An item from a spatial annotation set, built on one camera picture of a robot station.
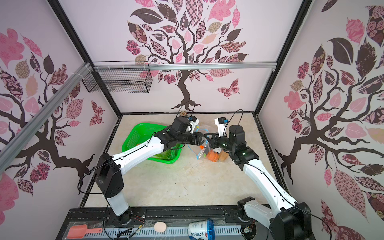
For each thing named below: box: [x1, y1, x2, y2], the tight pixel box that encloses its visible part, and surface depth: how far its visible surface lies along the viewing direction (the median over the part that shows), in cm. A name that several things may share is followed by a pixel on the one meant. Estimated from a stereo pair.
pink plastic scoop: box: [66, 224, 103, 239], surface depth 71 cm
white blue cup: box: [188, 218, 216, 240], surface depth 66 cm
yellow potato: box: [218, 150, 229, 162], surface depth 89 cm
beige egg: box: [154, 221, 167, 233], surface depth 71 cm
